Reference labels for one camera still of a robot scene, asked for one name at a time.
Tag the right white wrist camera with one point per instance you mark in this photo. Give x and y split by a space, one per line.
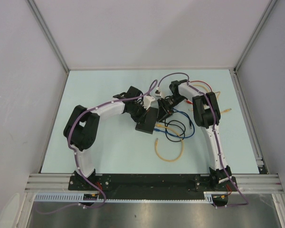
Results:
159 93

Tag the aluminium frame post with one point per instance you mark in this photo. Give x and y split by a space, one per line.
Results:
47 33
255 34

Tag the right side aluminium rail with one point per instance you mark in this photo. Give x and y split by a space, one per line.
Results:
261 164

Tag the aluminium front rail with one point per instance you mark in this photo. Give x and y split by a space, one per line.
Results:
247 183

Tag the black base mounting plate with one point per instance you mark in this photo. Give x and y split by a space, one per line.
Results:
155 187

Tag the slotted cable duct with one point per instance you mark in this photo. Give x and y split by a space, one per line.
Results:
82 198

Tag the aluminium rail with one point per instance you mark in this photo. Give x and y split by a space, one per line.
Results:
247 183
261 164

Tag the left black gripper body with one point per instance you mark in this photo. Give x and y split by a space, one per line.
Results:
137 112

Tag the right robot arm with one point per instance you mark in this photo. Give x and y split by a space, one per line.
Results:
206 115

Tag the left aluminium frame post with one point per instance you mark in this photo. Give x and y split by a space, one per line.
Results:
47 33

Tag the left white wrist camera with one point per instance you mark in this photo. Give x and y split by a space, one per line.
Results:
147 101

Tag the right aluminium frame post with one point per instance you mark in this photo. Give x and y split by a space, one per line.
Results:
255 34

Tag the black network switch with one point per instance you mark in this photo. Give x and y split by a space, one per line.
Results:
150 121

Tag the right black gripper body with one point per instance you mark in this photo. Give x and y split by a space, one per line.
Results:
167 105

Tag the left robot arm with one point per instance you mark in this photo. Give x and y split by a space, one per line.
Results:
82 126

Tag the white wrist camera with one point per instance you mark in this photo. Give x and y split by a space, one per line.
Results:
159 93
147 101

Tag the yellow ethernet cable pulled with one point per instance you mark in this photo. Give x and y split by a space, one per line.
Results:
205 87

